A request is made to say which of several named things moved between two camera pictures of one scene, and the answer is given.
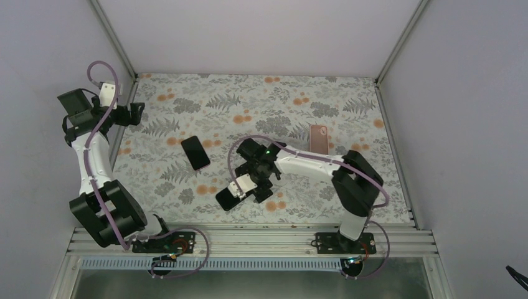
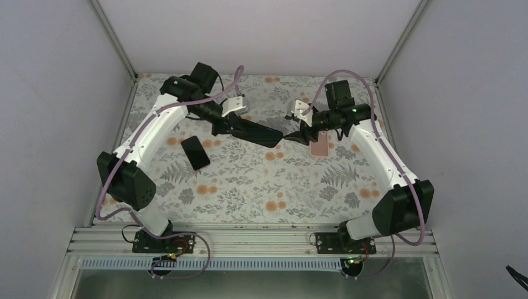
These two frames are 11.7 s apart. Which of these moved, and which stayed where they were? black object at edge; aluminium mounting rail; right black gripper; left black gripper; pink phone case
Moved: right black gripper; left black gripper
Stayed: pink phone case; black object at edge; aluminium mounting rail
